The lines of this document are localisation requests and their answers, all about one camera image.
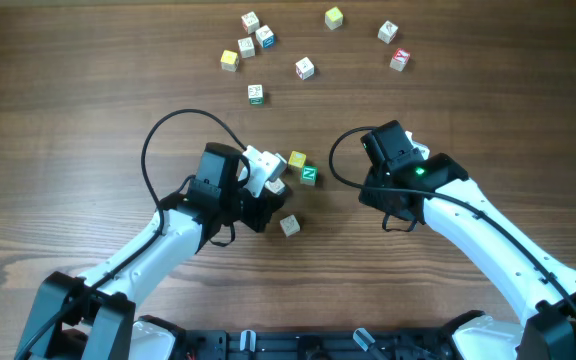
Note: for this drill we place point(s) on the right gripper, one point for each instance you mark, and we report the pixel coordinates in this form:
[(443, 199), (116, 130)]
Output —
[(373, 199)]

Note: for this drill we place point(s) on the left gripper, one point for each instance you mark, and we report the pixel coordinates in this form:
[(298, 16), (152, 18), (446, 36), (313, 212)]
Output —
[(265, 203)]

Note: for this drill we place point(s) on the white block moved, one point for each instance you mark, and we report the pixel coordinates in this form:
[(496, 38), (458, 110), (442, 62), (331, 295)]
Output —
[(283, 163)]

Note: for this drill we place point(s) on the plain white picture block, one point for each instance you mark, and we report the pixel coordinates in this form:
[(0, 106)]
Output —
[(290, 225)]

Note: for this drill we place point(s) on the yellow top wooden block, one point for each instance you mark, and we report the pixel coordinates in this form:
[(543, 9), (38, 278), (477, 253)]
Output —
[(297, 160)]

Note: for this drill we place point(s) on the green N letter block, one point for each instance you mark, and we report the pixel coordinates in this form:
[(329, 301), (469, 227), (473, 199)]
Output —
[(309, 175)]

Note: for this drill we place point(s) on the white block red edge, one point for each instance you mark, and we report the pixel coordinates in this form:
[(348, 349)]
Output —
[(246, 47)]

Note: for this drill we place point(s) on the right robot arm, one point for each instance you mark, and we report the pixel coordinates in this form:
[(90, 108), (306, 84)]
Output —
[(406, 182)]

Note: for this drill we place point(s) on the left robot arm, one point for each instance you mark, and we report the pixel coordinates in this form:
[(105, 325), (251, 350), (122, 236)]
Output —
[(92, 315)]

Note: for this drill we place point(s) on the white block green side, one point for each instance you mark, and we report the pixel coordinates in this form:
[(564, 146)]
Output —
[(255, 94)]

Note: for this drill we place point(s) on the red letter block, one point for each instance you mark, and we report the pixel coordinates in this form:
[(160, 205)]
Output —
[(400, 59)]

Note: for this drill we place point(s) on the yellow block left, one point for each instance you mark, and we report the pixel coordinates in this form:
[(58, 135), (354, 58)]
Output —
[(229, 61)]

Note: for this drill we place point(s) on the white block red side middle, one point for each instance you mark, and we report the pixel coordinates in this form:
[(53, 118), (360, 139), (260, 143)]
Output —
[(304, 68)]

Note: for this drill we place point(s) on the white block red side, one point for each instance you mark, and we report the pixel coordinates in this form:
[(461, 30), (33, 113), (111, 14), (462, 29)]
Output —
[(250, 22), (304, 68)]

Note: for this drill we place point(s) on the white block far right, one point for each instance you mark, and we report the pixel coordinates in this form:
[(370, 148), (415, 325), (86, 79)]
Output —
[(387, 32)]

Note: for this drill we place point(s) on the white block blue side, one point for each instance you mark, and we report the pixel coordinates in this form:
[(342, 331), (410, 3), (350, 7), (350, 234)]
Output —
[(265, 36)]

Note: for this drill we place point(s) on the white block red side top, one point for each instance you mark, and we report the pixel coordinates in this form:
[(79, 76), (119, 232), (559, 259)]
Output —
[(250, 22)]

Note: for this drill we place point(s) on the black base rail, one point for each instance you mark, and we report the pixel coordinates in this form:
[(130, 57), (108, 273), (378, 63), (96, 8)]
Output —
[(414, 344)]

